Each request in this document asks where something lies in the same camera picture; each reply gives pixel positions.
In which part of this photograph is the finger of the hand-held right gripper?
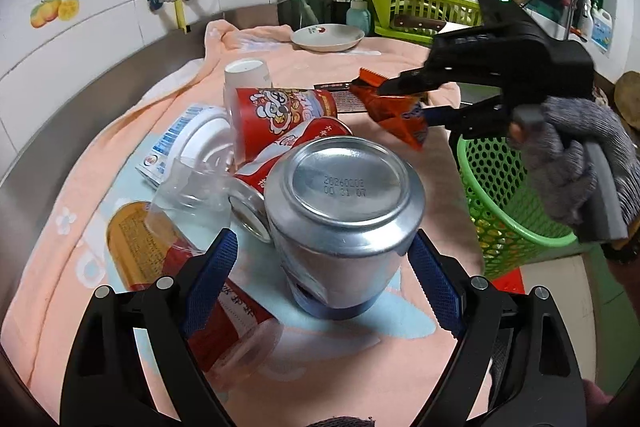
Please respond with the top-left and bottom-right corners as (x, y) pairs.
(419, 97), (516, 142)
(376, 66), (453, 96)

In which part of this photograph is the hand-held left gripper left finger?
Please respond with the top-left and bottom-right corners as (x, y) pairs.
(60, 228), (240, 427)

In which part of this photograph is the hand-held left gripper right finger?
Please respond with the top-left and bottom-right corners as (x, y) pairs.
(407, 229), (588, 427)

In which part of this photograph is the orange snack wrapper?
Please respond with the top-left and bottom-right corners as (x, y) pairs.
(348, 68), (431, 152)

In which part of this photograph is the green perforated waste basket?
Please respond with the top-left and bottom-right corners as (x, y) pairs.
(456, 134), (578, 280)

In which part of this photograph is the silver metal can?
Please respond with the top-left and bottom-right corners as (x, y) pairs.
(263, 137), (426, 320)

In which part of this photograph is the person's right hand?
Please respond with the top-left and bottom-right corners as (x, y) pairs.
(507, 96), (640, 248)

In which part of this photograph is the black flat packet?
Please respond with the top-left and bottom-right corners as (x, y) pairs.
(313, 82), (371, 115)

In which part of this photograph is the white spray bottle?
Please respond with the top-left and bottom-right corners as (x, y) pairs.
(576, 0), (596, 42)

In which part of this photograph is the clear plastic cup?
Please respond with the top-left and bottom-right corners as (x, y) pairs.
(147, 157), (233, 253)

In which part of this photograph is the green dish rack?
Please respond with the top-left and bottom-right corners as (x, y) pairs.
(361, 0), (488, 48)

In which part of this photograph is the teal soap bottle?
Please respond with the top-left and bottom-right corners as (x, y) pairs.
(346, 0), (372, 32)

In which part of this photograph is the white detergent bottle blue label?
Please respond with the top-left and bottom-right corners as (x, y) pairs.
(590, 0), (614, 54)

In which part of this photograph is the white plate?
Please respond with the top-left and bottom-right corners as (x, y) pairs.
(290, 23), (365, 53)

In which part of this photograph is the red can with yellow label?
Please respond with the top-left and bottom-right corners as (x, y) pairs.
(106, 201), (281, 375)

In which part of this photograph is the round wooden cutting board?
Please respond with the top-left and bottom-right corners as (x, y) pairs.
(614, 72), (640, 132)

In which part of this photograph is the green glass jar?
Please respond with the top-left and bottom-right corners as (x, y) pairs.
(291, 0), (328, 30)

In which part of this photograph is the crushed red soda can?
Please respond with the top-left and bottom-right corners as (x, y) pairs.
(230, 117), (356, 243)

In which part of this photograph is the red cartoon paper cup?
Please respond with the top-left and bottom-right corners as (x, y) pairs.
(226, 86), (338, 168)

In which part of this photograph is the plain white paper cup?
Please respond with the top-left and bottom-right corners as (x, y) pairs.
(223, 58), (273, 108)

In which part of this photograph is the peach printed towel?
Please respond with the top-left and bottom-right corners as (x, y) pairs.
(0, 19), (493, 427)

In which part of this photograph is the wooden-handled knife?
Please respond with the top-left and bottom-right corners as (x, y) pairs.
(391, 14), (447, 34)

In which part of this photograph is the fruit wall sticker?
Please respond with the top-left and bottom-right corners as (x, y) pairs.
(30, 0), (81, 29)

